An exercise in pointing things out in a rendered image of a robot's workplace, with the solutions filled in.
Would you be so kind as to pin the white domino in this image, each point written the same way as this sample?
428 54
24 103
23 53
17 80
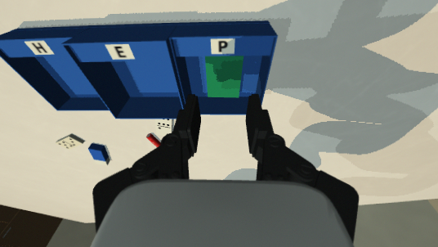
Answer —
163 126

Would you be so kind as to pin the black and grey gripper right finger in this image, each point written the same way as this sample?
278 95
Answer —
275 161

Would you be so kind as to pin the red aaa battery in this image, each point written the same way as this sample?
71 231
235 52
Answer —
154 140

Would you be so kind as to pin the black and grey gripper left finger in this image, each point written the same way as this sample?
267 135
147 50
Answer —
169 160

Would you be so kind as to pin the blue rack of bins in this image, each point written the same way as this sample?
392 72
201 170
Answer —
139 83

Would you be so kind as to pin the grey and cream domino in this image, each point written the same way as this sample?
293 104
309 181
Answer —
70 141

